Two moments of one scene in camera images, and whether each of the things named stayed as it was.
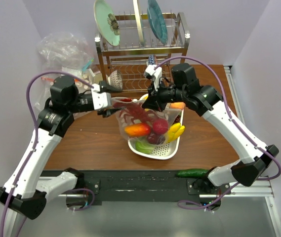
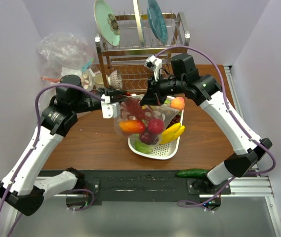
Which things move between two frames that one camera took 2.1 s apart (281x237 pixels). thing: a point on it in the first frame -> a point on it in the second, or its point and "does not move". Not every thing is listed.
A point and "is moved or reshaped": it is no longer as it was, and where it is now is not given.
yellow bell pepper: x=175 y=132 does not move
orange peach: x=178 y=105 does not move
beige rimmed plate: x=139 y=21 does not move
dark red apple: x=156 y=138 -> x=148 y=138
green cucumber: x=192 y=173 does not move
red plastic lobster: x=133 y=110 is moved or reshaped
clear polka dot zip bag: x=142 y=126 is moved or reshaped
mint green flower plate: x=106 y=22 does not move
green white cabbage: x=144 y=148 does not move
